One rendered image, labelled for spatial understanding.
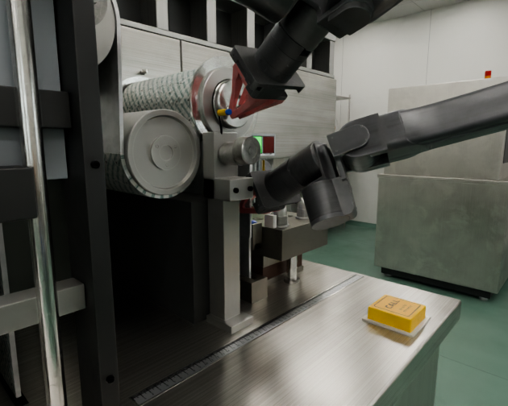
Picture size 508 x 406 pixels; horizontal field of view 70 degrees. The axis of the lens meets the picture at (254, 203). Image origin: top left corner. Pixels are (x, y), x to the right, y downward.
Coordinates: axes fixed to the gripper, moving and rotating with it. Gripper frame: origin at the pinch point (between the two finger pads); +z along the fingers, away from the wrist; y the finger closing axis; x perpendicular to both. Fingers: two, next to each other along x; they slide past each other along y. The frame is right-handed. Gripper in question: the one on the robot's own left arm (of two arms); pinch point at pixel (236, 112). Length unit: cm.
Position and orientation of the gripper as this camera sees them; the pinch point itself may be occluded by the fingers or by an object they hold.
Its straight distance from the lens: 56.7
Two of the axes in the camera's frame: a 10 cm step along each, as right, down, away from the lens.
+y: 6.9, -1.8, 7.0
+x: -4.7, -8.5, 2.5
